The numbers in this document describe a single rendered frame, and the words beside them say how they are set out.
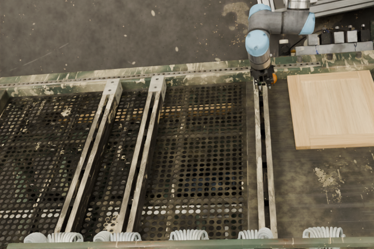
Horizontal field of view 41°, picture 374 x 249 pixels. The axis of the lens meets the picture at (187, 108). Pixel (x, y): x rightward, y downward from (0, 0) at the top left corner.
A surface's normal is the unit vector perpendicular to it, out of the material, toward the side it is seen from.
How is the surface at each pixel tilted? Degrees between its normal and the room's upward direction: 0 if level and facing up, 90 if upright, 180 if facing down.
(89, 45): 0
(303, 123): 55
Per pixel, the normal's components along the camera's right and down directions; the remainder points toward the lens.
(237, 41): -0.15, 0.07
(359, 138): -0.15, -0.77
